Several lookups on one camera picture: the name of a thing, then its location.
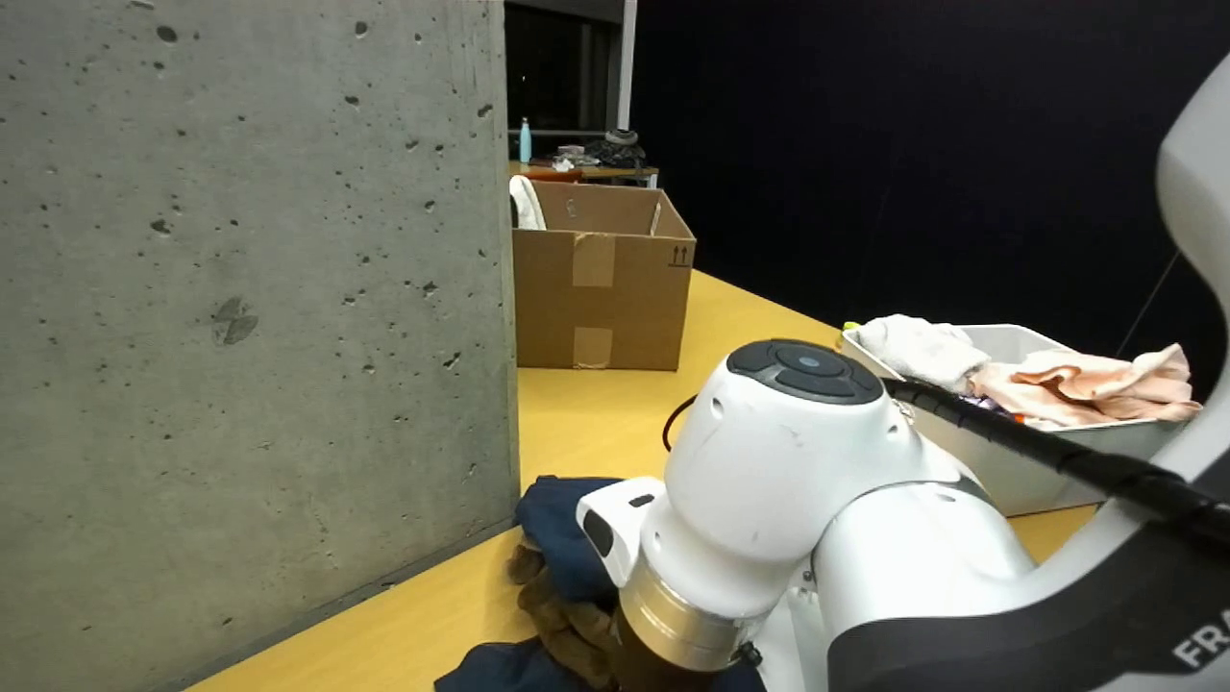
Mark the brown cardboard box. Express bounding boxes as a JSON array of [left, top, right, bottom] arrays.
[[511, 179, 698, 378]]

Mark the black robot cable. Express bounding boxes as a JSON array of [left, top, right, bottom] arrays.
[[657, 375, 1230, 551]]

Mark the white plastic basket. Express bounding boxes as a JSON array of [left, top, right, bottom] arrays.
[[838, 318, 1198, 521]]

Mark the white cloth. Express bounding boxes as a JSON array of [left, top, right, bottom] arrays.
[[849, 313, 990, 394]]

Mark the brown moose plush toy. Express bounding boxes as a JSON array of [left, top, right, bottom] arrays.
[[508, 541, 674, 692]]

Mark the dark blue cloth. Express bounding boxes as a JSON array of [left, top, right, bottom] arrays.
[[432, 472, 772, 692]]

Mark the pale pink cloth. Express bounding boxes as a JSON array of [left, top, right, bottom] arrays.
[[963, 340, 1207, 435]]

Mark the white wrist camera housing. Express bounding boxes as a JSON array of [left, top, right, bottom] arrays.
[[574, 472, 674, 596]]

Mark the clutter pile on counter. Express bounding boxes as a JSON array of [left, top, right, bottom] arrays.
[[549, 125, 653, 172]]

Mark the long wooden counter desk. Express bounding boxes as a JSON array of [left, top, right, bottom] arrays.
[[503, 157, 666, 193]]

